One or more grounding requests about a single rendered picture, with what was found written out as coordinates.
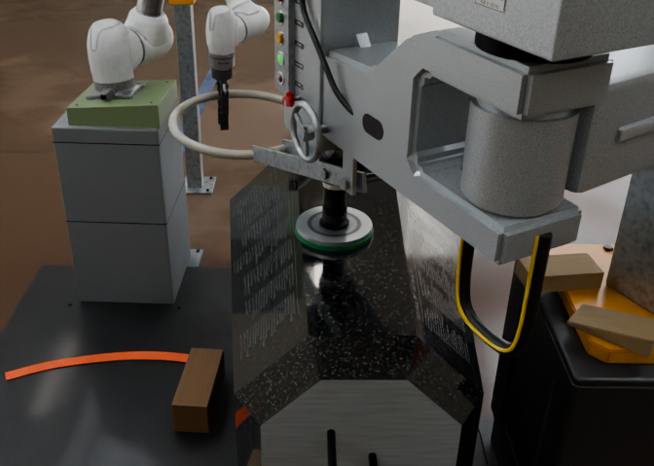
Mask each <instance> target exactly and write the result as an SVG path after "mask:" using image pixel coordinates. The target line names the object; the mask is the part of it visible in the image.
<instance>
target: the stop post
mask: <svg viewBox="0 0 654 466"><path fill-rule="evenodd" d="M195 2H196V0H168V3H169V4H170V5H174V16H175V29H176V43H177V55H178V68H179V81H180V94H181V103H182V102H184V101H186V100H188V99H190V98H192V97H195V96H197V95H199V88H198V73H197V58H196V42H195V27H194V12H193V5H194V4H195ZM182 120H183V132H184V134H185V135H186V136H187V137H189V138H190V139H192V140H194V141H197V142H199V143H201V133H200V105H199V104H198V105H196V106H194V107H192V108H190V109H188V110H187V111H185V112H184V113H183V114H182ZM185 159H186V171H187V176H185V179H186V180H185V188H186V194H190V195H212V192H213V188H214V184H215V181H216V177H205V176H203V164H202V154H201V153H198V152H195V151H193V150H191V149H189V148H187V147H185Z"/></svg>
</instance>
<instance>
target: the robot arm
mask: <svg viewBox="0 0 654 466"><path fill-rule="evenodd" d="M225 1H226V3H227V6H223V5H220V6H215V7H212V8H211V9H210V10H209V12H208V15H207V19H206V29H205V33H206V44H207V46H208V54H209V64H210V67H211V76H212V78H213V79H215V80H216V85H217V91H218V93H219V95H220V99H217V102H218V106H220V107H218V125H220V129H221V130H229V90H228V88H229V83H228V80H230V79H232V77H233V67H234V66H235V47H236V46H237V45H238V44H240V43H241V42H246V41H249V40H252V39H254V38H256V37H258V36H259V35H260V34H262V33H263V32H264V31H265V30H266V29H267V28H268V26H269V24H270V15H269V13H268V11H267V10H266V9H265V8H263V7H261V6H259V5H256V4H254V3H253V2H252V1H251V0H225ZM163 9H164V0H137V5H136V7H134V8H133V9H131V10H130V11H129V14H128V16H127V20H126V22H125V24H122V23H121V22H120V21H118V20H115V19H112V18H107V19H102V20H98V21H96V22H94V23H93V24H92V26H91V27H90V30H89V34H88V40H87V49H88V57H89V63H90V69H91V74H92V78H93V87H94V89H93V91H92V92H90V93H89V94H87V95H86V100H93V99H101V100H108V99H132V98H133V96H134V95H135V94H136V93H138V92H139V91H140V90H141V89H143V88H145V84H144V83H135V80H134V75H133V70H134V69H135V68H136V67H137V66H139V65H144V64H147V63H150V62H152V61H155V60H157V59H159V58H161V57H163V56H164V55H165V54H167V52H168V51H169V50H170V48H171V47H172V44H173V32H172V29H171V27H170V25H169V24H168V18H167V16H166V14H165V13H164V11H163ZM220 92H221V93H220Z"/></svg>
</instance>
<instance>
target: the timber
mask: <svg viewBox="0 0 654 466"><path fill-rule="evenodd" d="M224 377H225V361H224V350H223V349H208V348H191V351H190V354H189V357H188V359H187V362H186V365H185V368H184V371H183V374H182V377H181V379H180V381H179V384H178V387H177V390H176V393H175V396H174V399H173V402H172V404H171V406H172V416H173V426H174V431H179V432H195V433H209V431H210V427H211V424H212V420H213V416H214V414H215V410H216V406H217V403H218V399H219V395H220V392H221V388H222V384H223V381H224Z"/></svg>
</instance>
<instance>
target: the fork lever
mask: <svg viewBox="0 0 654 466"><path fill-rule="evenodd" d="M282 144H283V145H284V146H285V149H286V153H283V152H279V151H276V150H272V149H268V148H263V147H259V146H255V145H251V150H252V152H253V154H254V159H253V161H256V162H259V163H262V164H266V165H269V166H273V167H276V168H280V169H283V170H286V171H290V172H293V173H297V174H300V175H304V176H307V177H309V178H313V179H316V180H320V181H323V182H326V183H330V184H333V185H337V186H340V187H341V188H342V190H343V191H346V190H347V189H348V186H349V184H348V181H347V179H346V178H345V177H343V167H342V166H338V165H334V164H330V163H327V162H323V161H319V159H318V160H317V161H316V162H314V163H307V162H305V161H303V160H302V159H301V158H300V156H299V155H298V153H297V151H296V149H295V147H294V144H293V141H292V140H288V139H282ZM313 151H314V149H313V148H312V147H311V146H310V145H309V156H311V155H312V154H313ZM380 180H382V179H381V178H380V177H379V176H377V175H376V174H375V173H373V172H372V171H371V170H369V169H368V168H367V167H365V166H364V172H362V171H358V170H357V177H356V192H360V193H363V194H365V193H368V191H367V183H371V182H376V181H380Z"/></svg>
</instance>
